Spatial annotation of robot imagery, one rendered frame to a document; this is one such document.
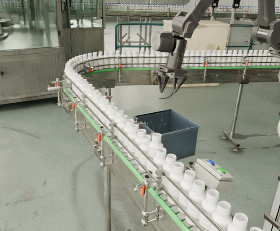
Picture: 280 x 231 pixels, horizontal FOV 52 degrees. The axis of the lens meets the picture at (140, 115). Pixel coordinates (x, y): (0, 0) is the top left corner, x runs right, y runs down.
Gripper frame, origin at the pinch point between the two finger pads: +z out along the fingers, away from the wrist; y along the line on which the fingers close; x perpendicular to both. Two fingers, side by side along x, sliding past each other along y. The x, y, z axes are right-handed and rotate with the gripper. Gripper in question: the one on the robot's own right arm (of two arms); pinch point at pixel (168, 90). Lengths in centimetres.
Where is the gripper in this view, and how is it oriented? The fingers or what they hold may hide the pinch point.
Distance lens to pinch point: 110.8
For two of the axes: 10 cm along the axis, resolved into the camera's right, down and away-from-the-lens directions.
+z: -1.8, 9.2, 3.4
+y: -8.6, 0.2, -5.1
